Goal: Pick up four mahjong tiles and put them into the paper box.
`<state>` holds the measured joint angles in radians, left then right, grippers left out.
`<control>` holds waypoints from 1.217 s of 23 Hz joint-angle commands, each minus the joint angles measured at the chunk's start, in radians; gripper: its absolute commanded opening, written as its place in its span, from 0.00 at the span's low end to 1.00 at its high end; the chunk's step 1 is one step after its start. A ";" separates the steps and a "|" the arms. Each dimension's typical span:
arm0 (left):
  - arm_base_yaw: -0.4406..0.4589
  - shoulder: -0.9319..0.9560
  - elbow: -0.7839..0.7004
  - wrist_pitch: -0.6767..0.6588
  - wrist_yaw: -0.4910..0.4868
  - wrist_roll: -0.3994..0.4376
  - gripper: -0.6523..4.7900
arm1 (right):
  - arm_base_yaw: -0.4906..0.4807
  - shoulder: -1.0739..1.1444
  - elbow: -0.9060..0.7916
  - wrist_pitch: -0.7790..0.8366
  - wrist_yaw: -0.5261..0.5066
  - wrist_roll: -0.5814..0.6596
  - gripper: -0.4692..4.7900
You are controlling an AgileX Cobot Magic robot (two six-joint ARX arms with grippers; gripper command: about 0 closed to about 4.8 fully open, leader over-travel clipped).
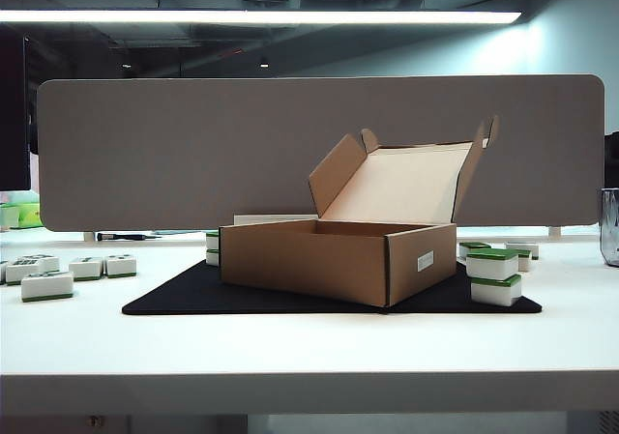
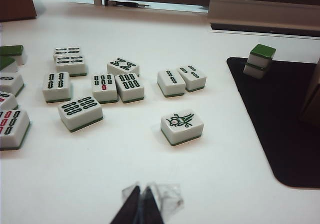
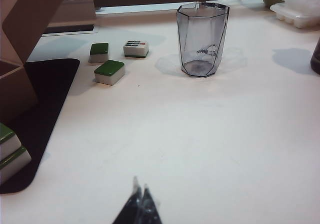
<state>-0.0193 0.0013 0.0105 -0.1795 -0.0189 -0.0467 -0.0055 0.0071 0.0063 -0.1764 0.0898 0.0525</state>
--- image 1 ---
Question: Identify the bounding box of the black rectangular mat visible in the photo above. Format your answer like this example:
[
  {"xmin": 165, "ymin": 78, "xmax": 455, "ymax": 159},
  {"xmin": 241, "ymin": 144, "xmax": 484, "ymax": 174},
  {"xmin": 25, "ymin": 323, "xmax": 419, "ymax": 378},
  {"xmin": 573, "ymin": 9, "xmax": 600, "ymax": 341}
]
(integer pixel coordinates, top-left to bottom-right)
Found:
[{"xmin": 121, "ymin": 258, "xmax": 544, "ymax": 316}]

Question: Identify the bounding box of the clear drinking glass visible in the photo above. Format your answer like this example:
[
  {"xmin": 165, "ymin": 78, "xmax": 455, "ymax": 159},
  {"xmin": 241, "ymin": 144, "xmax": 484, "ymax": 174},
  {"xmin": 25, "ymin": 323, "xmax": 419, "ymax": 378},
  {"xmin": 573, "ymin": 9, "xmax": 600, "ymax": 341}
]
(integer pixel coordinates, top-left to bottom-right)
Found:
[{"xmin": 599, "ymin": 188, "xmax": 619, "ymax": 267}]

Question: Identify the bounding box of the black screwdriver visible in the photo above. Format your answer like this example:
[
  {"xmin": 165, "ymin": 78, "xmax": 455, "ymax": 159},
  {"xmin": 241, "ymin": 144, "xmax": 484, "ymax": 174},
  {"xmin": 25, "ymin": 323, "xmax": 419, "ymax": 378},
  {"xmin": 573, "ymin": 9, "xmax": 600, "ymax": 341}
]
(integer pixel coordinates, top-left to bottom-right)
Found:
[{"xmin": 96, "ymin": 231, "xmax": 162, "ymax": 242}]

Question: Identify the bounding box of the green white carton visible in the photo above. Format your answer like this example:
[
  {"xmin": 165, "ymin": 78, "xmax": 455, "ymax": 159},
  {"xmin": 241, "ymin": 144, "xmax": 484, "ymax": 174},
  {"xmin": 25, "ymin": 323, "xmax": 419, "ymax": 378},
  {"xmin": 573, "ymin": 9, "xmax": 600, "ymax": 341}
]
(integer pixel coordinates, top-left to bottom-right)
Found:
[{"xmin": 0, "ymin": 203, "xmax": 21, "ymax": 231}]

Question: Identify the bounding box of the dark computer monitor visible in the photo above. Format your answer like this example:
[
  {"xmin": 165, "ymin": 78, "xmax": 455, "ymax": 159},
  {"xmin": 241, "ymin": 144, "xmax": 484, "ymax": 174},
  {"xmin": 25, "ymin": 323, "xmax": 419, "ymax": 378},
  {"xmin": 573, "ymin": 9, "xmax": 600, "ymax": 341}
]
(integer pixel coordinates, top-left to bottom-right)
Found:
[{"xmin": 0, "ymin": 23, "xmax": 32, "ymax": 191}]

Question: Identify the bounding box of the brown cardboard paper box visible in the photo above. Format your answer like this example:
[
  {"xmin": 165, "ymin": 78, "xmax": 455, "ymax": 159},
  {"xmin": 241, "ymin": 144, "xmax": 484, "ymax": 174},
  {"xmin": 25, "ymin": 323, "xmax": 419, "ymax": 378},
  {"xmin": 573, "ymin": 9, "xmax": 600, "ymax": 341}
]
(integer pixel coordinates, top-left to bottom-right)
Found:
[{"xmin": 219, "ymin": 114, "xmax": 499, "ymax": 308}]

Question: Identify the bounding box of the bright green packet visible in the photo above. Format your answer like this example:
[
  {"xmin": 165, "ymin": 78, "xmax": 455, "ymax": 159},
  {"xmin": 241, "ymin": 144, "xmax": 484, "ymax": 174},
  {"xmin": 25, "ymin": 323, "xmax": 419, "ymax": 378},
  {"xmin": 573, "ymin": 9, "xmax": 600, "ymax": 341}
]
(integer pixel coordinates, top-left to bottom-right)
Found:
[{"xmin": 17, "ymin": 202, "xmax": 43, "ymax": 229}]

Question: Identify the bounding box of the black background object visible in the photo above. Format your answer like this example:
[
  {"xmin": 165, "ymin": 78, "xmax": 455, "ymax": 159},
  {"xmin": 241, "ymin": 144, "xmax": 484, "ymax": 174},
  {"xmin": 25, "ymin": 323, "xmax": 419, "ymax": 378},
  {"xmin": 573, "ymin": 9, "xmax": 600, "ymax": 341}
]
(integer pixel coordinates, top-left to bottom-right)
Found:
[{"xmin": 604, "ymin": 130, "xmax": 619, "ymax": 189}]

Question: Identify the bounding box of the grey vent grille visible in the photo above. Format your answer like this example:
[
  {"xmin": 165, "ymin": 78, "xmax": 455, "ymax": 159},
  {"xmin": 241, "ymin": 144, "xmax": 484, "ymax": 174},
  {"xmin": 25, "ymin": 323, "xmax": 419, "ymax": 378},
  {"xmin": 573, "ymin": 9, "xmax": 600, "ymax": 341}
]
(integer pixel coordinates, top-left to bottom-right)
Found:
[{"xmin": 598, "ymin": 408, "xmax": 619, "ymax": 434}]

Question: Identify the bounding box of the grey felt desk divider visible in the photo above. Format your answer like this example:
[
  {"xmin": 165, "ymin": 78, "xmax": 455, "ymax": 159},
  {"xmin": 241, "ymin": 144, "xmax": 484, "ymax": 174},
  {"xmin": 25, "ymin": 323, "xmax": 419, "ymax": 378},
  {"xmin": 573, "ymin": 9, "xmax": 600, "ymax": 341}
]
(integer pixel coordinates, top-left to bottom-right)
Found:
[{"xmin": 37, "ymin": 73, "xmax": 607, "ymax": 234}]

